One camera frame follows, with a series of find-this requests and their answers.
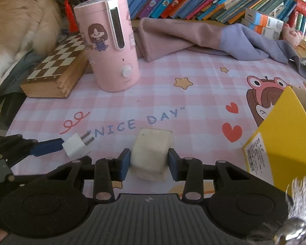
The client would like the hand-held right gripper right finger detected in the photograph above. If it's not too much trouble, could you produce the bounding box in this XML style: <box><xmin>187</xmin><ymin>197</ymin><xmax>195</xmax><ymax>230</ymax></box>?
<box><xmin>168</xmin><ymin>148</ymin><xmax>254</xmax><ymax>202</ymax></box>

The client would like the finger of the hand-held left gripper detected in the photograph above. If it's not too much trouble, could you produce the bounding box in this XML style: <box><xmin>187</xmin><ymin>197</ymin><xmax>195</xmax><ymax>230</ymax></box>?
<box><xmin>0</xmin><ymin>135</ymin><xmax>65</xmax><ymax>169</ymax></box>
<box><xmin>0</xmin><ymin>169</ymin><xmax>18</xmax><ymax>186</ymax></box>

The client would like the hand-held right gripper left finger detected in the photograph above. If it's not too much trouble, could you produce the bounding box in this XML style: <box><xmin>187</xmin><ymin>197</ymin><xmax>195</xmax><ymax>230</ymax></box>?
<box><xmin>47</xmin><ymin>148</ymin><xmax>132</xmax><ymax>202</ymax></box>

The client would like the beige foam block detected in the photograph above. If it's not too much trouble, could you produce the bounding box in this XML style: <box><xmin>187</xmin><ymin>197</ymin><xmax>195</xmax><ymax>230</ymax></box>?
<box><xmin>131</xmin><ymin>128</ymin><xmax>174</xmax><ymax>182</ymax></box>

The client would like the white charger plug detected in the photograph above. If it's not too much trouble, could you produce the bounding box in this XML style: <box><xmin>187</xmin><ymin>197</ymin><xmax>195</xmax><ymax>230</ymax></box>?
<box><xmin>62</xmin><ymin>132</ymin><xmax>95</xmax><ymax>158</ymax></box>

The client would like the yellow cardboard box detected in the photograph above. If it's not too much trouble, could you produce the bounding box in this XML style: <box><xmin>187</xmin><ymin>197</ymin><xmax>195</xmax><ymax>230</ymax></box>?
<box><xmin>242</xmin><ymin>85</ymin><xmax>306</xmax><ymax>193</ymax></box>

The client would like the pink checked table mat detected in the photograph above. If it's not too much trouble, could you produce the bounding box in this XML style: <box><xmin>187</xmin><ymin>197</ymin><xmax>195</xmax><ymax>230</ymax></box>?
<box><xmin>5</xmin><ymin>53</ymin><xmax>306</xmax><ymax>202</ymax></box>

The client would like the dark grey cloth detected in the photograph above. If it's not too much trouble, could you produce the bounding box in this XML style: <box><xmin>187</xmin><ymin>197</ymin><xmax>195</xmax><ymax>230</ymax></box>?
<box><xmin>0</xmin><ymin>51</ymin><xmax>49</xmax><ymax>133</ymax></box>

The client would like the wooden chess box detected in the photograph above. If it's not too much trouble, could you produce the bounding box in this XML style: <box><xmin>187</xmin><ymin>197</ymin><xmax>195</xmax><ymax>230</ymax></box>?
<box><xmin>20</xmin><ymin>32</ymin><xmax>90</xmax><ymax>99</ymax></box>

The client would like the pink humidifier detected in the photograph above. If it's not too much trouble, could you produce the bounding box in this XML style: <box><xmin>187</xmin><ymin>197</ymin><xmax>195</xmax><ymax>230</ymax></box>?
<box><xmin>74</xmin><ymin>0</ymin><xmax>141</xmax><ymax>93</ymax></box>

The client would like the mauve and lavender cloth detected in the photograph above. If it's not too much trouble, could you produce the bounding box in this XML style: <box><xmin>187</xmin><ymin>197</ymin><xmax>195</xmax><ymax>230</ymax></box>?
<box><xmin>136</xmin><ymin>18</ymin><xmax>306</xmax><ymax>82</ymax></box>

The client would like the orange fluffy cat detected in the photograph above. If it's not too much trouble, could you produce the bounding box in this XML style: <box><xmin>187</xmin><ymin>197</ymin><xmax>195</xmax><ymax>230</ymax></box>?
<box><xmin>0</xmin><ymin>0</ymin><xmax>63</xmax><ymax>100</ymax></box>

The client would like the red tassel ornament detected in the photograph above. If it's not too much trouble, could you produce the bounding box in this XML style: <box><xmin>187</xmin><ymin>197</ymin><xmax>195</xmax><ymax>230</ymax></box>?
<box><xmin>61</xmin><ymin>0</ymin><xmax>78</xmax><ymax>33</ymax></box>

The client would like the silver bell fur charm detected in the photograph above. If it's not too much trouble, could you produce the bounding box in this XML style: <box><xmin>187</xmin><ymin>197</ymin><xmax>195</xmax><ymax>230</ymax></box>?
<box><xmin>273</xmin><ymin>175</ymin><xmax>306</xmax><ymax>245</ymax></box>

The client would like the orange and blue carton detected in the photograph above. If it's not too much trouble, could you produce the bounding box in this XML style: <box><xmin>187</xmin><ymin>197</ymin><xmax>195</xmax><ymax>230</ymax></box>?
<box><xmin>245</xmin><ymin>8</ymin><xmax>285</xmax><ymax>28</ymax></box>
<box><xmin>241</xmin><ymin>18</ymin><xmax>281</xmax><ymax>40</ymax></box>

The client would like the pink pig figurine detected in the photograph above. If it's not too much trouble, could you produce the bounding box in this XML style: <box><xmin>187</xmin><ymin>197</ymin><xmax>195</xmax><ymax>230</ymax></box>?
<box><xmin>282</xmin><ymin>23</ymin><xmax>303</xmax><ymax>47</ymax></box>

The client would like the red box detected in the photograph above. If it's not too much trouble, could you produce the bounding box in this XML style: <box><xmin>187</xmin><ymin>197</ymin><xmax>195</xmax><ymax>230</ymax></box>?
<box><xmin>288</xmin><ymin>0</ymin><xmax>306</xmax><ymax>39</ymax></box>

